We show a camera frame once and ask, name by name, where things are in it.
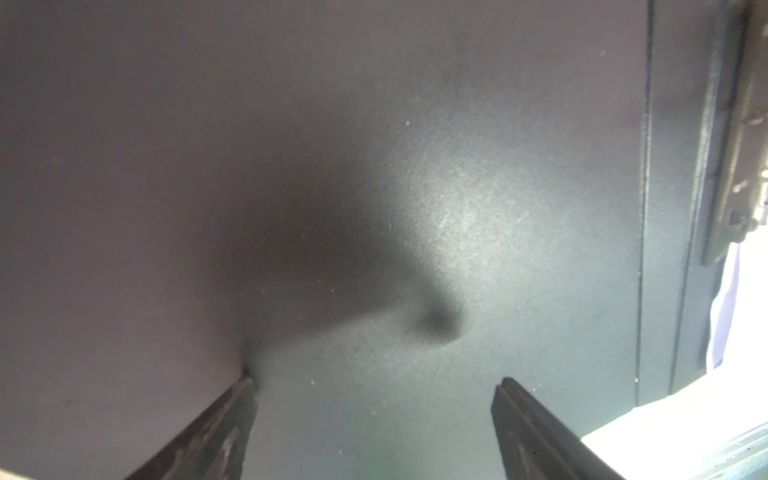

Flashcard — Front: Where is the white folder with black inside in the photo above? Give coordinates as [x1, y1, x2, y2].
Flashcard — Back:
[1, 1, 747, 479]

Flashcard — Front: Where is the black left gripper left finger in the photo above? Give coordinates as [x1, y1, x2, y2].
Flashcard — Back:
[127, 374, 258, 480]

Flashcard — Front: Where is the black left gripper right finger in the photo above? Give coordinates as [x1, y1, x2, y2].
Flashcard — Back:
[491, 377, 622, 480]

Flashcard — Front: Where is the printed paper sheet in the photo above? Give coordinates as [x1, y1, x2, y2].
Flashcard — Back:
[582, 227, 767, 479]

